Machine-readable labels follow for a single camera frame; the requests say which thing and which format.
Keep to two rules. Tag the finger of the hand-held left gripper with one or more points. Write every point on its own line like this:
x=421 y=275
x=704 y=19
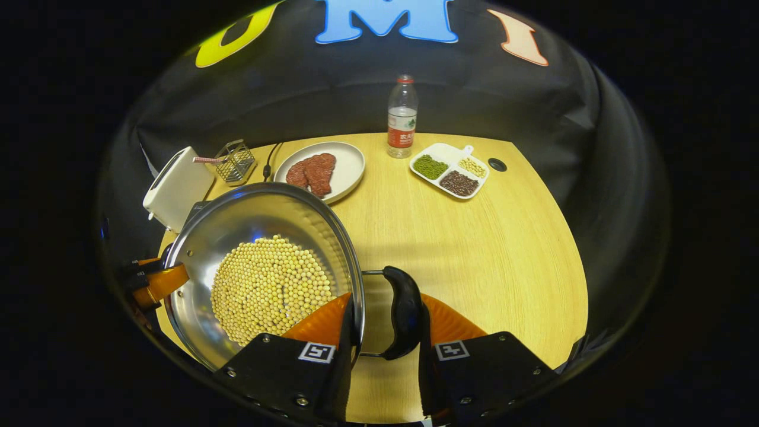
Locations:
x=163 y=281

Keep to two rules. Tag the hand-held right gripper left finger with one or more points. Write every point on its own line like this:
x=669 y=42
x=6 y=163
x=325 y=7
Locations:
x=338 y=385

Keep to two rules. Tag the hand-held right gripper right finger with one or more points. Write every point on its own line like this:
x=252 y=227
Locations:
x=427 y=379

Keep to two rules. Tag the black induction cooktop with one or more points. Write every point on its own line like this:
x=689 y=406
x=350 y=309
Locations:
x=198 y=210

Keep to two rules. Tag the pile of soybeans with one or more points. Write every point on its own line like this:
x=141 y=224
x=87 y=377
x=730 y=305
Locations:
x=270 y=290

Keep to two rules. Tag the white toaster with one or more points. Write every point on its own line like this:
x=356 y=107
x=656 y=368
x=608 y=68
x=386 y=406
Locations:
x=178 y=190

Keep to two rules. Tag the reddish brown meat slice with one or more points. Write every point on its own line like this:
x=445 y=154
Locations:
x=320 y=173
x=295 y=175

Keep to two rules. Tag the heap of dark red beans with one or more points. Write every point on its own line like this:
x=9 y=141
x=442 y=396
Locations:
x=459 y=184

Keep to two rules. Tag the heap of green mung beans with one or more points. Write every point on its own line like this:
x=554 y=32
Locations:
x=430 y=167

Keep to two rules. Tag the small heap of yellow beans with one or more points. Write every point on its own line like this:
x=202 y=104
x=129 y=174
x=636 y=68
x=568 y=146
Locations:
x=472 y=166

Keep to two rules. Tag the round white plate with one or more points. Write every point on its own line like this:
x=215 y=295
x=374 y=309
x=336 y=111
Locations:
x=350 y=166

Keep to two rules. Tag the black table grommet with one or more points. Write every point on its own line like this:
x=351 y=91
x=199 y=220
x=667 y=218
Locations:
x=497 y=165

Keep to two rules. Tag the white divided dish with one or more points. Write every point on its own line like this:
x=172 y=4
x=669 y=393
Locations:
x=450 y=151

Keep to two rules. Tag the clear plastic water bottle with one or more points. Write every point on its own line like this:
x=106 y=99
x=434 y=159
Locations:
x=402 y=127

